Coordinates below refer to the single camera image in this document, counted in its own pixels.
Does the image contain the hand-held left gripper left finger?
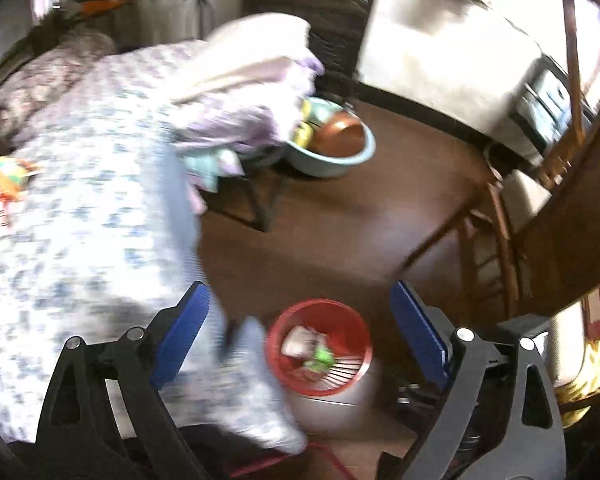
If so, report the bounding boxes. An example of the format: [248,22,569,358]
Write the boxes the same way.
[36,280,212,480]

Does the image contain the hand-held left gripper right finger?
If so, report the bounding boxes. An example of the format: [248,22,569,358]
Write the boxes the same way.
[380,280,567,480]

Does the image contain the red plastic basket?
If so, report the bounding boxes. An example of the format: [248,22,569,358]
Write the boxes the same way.
[266,299,373,393]

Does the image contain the green wrapper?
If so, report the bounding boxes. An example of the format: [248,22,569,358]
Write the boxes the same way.
[305,345,337,373]

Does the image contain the white printed carton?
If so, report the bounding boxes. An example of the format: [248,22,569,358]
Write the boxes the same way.
[281,326,321,358]

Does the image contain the orange yellow box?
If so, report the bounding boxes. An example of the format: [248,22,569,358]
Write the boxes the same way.
[0,156,43,201]

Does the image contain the light wooden chair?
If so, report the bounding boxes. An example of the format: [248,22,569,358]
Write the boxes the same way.
[450,0,600,321]

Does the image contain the blue checkered bed sheet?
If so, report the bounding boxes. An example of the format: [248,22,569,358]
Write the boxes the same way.
[162,145,308,453]

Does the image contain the blue floral bedspread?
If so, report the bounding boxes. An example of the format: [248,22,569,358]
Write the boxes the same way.
[0,90,308,453]

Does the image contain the black folding stool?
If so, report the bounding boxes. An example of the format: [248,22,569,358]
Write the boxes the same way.
[205,157,293,233]

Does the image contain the mint and white folded cloth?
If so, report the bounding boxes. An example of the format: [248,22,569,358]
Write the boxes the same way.
[185,150,243,211]

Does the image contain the yellow patterned cloth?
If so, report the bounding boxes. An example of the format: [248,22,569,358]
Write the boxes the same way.
[550,285,600,426]

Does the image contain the light blue plastic basin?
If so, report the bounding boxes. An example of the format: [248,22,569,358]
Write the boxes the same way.
[282,97,377,179]

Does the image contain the copper bowl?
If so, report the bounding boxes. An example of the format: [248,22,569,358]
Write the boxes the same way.
[305,112,368,158]

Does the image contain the purple floral folded blanket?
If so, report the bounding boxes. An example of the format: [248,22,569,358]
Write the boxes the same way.
[172,55,326,161]

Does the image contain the yellow plastic container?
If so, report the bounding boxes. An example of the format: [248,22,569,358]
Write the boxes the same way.
[292,100,316,148]

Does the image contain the lavender floral quilt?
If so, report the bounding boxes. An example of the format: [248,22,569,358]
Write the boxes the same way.
[15,40,221,146]

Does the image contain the white appliance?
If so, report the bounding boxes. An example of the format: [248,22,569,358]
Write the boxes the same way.
[502,55,596,153]

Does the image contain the maroon floral pillow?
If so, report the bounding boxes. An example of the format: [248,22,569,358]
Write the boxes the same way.
[0,27,116,126]

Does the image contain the white quilted pillow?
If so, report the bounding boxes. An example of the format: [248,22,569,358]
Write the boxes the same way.
[175,14,312,106]

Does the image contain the carved wooden framed painting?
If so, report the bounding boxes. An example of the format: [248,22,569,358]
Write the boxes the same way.
[240,0,381,96]

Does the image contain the orange top table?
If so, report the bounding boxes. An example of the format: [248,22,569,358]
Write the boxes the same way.
[80,0,126,16]

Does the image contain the pink metal stool frame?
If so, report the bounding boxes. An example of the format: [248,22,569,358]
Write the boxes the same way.
[230,442,356,480]

